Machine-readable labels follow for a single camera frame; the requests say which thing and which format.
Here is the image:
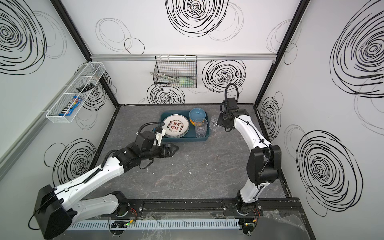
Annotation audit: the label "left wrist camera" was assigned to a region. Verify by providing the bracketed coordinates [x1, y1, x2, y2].
[155, 128, 166, 146]

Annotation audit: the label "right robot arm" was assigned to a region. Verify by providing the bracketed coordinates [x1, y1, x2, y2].
[218, 98, 282, 215]

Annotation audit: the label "clear glass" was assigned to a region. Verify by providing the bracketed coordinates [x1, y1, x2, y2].
[195, 125, 208, 138]
[195, 118, 208, 129]
[210, 115, 219, 132]

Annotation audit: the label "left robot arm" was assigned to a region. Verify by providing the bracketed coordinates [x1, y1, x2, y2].
[32, 130, 179, 240]

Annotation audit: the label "white slotted cable duct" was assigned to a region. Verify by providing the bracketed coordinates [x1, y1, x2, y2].
[68, 219, 241, 231]

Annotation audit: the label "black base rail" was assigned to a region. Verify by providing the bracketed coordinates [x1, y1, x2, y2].
[113, 198, 303, 218]

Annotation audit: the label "white wire shelf basket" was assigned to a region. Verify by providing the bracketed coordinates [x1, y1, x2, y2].
[46, 62, 106, 124]

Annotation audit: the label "metal tongs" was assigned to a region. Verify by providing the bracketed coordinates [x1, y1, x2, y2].
[150, 72, 180, 83]

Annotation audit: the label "black wire basket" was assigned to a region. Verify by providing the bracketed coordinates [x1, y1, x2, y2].
[152, 55, 198, 88]

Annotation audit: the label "green item in basket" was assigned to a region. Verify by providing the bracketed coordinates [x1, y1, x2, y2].
[178, 76, 196, 87]

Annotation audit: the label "teal plastic bin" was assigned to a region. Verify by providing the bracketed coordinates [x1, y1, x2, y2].
[160, 110, 211, 143]

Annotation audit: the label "blue bowl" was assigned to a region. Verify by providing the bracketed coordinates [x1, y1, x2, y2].
[189, 108, 206, 120]

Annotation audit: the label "blue candy packet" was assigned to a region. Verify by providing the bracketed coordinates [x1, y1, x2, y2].
[59, 97, 83, 117]

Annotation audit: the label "orange bowl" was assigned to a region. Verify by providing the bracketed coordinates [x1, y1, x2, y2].
[189, 118, 196, 126]

